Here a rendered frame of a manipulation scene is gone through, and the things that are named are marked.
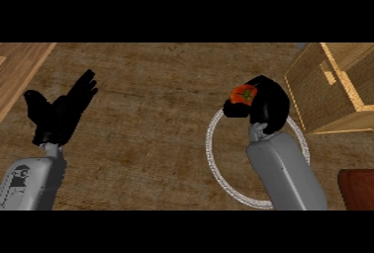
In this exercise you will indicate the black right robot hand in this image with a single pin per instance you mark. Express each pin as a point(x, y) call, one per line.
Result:
point(272, 102)

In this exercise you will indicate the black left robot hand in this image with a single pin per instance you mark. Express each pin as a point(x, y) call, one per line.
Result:
point(61, 112)

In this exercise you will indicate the red tomato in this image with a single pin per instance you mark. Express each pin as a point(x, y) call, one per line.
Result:
point(244, 94)

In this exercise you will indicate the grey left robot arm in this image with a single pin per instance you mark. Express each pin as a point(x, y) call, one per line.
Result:
point(28, 184)

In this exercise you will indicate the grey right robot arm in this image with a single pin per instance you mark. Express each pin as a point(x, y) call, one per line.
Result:
point(284, 171)

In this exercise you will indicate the tan wicker basket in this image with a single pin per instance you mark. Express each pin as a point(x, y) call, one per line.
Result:
point(331, 89)

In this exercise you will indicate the brown round placemat white rim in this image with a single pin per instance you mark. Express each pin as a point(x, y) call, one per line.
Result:
point(234, 161)

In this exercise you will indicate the pale wooden board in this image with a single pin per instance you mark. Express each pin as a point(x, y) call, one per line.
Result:
point(19, 72)

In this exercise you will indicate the reddish brown wooden block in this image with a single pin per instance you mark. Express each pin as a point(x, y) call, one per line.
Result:
point(358, 189)

